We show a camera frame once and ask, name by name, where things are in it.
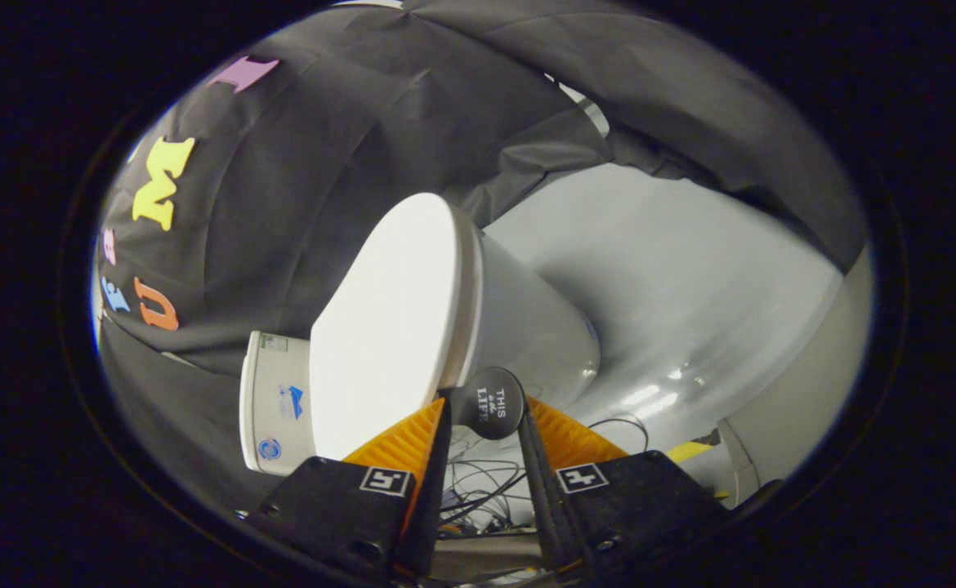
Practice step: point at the black backdrop cloth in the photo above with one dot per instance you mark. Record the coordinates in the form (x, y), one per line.
(323, 163)

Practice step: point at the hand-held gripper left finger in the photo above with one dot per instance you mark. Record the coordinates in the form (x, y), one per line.
(429, 506)

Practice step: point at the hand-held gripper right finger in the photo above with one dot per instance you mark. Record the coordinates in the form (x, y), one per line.
(539, 498)

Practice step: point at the yellow floor tape strip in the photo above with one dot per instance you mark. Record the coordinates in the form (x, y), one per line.
(688, 451)

